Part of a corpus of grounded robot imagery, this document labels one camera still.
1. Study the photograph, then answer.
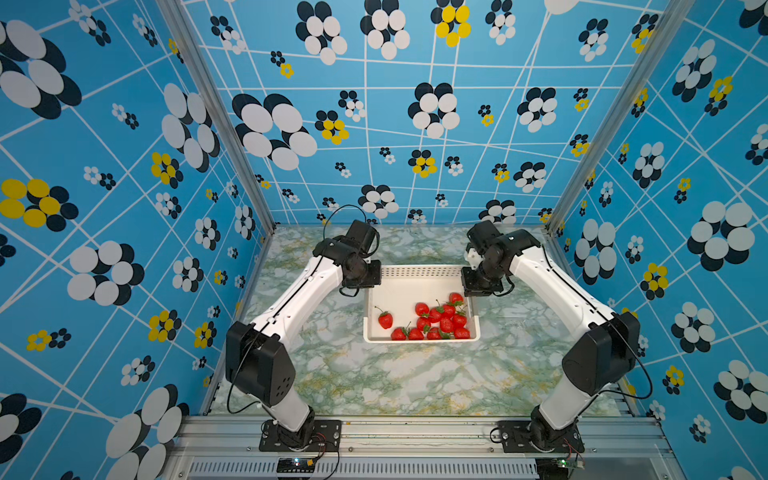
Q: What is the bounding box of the white perforated plastic basket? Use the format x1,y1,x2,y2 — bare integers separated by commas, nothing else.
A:
363,265,481,344

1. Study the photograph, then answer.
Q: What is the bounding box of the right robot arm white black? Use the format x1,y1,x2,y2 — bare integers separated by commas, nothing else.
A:
461,221,640,452

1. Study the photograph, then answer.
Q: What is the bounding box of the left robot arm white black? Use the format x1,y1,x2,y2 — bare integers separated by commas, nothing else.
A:
225,233,381,450

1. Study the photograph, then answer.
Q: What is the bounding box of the red strawberry far left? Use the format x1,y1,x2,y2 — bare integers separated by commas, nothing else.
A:
378,311,394,330

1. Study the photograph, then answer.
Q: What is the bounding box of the red strawberry bottom right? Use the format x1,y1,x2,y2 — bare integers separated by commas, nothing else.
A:
453,327,471,340

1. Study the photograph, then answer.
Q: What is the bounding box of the red strawberry cluster centre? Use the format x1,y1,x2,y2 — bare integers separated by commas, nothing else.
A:
409,303,456,340

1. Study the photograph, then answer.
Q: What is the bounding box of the red strawberry top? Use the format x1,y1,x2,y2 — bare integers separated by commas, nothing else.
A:
414,302,430,317

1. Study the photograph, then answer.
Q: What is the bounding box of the red strawberry bottom left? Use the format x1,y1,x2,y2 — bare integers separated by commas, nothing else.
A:
391,327,408,341

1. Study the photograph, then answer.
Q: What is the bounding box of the circuit board right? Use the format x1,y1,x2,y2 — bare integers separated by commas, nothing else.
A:
536,458,584,480

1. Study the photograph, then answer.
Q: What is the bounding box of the green circuit board left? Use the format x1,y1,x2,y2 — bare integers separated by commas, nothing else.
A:
276,457,316,477

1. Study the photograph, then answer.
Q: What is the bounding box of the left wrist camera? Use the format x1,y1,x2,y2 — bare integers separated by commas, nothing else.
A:
344,220,379,254

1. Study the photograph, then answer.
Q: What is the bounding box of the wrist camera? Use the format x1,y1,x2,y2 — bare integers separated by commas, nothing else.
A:
467,220,501,255
344,220,379,254

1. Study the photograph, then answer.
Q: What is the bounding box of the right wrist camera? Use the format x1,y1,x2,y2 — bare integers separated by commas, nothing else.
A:
467,220,501,255

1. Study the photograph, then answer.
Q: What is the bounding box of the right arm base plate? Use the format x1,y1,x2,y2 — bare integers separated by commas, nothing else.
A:
496,420,585,455

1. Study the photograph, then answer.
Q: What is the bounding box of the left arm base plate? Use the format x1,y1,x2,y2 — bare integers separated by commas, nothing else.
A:
259,419,342,453

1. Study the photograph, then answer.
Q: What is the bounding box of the aluminium front frame rail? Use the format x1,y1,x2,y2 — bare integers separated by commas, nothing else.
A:
162,416,685,479

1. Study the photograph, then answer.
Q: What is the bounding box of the left aluminium corner post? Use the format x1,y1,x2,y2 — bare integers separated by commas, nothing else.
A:
157,0,275,239

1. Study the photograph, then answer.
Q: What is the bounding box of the aluminium corner post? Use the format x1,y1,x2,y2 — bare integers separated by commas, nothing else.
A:
545,0,695,238
157,0,275,239

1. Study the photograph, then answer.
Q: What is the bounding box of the right aluminium corner post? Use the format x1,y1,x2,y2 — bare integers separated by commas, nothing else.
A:
545,0,695,238

